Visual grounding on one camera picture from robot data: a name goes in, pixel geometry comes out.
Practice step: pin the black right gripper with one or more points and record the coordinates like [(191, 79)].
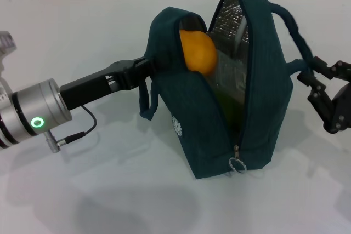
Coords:
[(341, 108)]

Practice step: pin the dark teal insulated lunch bag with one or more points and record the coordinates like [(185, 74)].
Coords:
[(260, 108)]

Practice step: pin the orange yellow pear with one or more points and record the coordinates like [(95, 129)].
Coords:
[(200, 53)]

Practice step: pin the green cucumber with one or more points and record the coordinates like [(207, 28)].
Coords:
[(229, 110)]

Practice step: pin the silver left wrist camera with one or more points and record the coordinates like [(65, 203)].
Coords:
[(6, 42)]

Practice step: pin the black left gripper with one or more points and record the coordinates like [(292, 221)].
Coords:
[(90, 88)]

